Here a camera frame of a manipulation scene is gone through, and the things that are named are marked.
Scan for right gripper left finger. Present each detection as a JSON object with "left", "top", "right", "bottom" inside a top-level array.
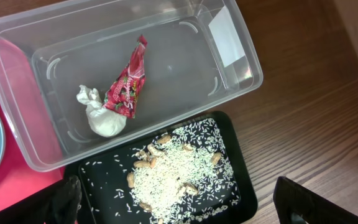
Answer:
[{"left": 0, "top": 175, "right": 82, "bottom": 224}]

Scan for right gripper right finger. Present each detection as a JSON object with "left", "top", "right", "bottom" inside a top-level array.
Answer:
[{"left": 273, "top": 176, "right": 358, "bottom": 224}]

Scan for white tissue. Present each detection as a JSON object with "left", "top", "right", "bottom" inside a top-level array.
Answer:
[{"left": 76, "top": 85, "right": 127, "bottom": 138}]

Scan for red snack wrapper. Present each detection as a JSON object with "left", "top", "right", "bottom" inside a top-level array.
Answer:
[{"left": 104, "top": 35, "right": 148, "bottom": 118}]

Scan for red plastic tray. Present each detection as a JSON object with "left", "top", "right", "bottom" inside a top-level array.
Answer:
[{"left": 0, "top": 43, "right": 67, "bottom": 220}]

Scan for black plastic tray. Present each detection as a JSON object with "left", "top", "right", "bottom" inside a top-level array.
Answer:
[{"left": 63, "top": 111, "right": 259, "bottom": 224}]

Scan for spilled rice and peanuts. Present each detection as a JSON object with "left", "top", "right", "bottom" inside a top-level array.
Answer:
[{"left": 84, "top": 118, "right": 241, "bottom": 224}]

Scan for clear plastic bin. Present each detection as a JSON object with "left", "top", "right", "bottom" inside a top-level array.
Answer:
[{"left": 0, "top": 1, "right": 263, "bottom": 172}]

